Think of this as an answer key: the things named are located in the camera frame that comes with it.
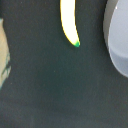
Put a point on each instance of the grey pan with handle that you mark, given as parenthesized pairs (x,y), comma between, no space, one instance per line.
(115,28)

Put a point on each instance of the yellow toy banana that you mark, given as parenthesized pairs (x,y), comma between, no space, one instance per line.
(67,11)

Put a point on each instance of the beige woven placemat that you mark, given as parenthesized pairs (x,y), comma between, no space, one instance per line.
(4,55)

